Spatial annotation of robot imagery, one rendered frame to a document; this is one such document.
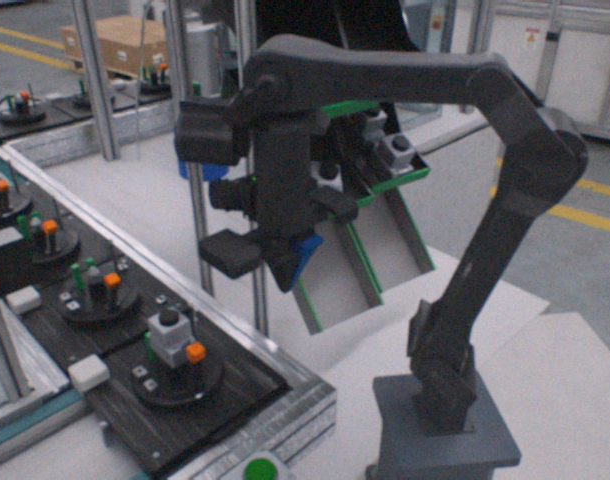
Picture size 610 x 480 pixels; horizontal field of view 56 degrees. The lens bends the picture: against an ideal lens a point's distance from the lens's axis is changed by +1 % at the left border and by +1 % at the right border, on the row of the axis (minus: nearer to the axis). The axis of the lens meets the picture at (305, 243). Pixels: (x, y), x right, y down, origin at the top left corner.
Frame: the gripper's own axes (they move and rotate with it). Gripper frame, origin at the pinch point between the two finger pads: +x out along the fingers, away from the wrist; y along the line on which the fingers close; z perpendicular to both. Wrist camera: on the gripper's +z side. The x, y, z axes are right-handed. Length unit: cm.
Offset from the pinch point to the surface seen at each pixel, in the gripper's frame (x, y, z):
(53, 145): 33, -24, 137
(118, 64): 106, -211, 468
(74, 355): 28.4, 14.4, 35.8
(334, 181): 0.1, -20.2, 11.5
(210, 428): 28.4, 7.1, 8.4
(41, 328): 28, 16, 46
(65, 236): 26, 0, 69
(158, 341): 19.7, 7.1, 20.0
